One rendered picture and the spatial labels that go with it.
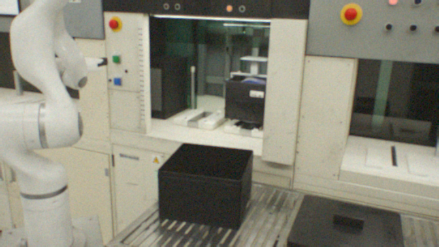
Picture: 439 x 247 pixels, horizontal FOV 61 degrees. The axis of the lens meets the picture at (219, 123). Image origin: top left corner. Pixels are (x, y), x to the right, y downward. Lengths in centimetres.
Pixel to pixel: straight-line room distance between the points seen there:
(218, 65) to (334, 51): 123
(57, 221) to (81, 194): 100
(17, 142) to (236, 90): 98
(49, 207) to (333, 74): 99
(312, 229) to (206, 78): 161
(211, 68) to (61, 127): 162
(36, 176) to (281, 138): 83
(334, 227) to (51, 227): 77
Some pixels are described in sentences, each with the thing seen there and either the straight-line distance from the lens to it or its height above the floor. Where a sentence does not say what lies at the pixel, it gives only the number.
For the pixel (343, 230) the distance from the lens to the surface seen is 111.
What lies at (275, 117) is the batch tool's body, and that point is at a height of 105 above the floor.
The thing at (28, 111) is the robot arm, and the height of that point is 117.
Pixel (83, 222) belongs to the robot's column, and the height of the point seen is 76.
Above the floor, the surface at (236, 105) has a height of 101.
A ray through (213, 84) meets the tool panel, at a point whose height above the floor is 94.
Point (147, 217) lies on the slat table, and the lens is 130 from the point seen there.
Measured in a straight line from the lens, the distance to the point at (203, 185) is 118.
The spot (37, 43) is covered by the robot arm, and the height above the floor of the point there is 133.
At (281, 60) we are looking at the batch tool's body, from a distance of 136.
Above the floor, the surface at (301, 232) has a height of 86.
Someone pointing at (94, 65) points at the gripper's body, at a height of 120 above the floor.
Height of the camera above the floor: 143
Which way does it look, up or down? 17 degrees down
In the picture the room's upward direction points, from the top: 2 degrees clockwise
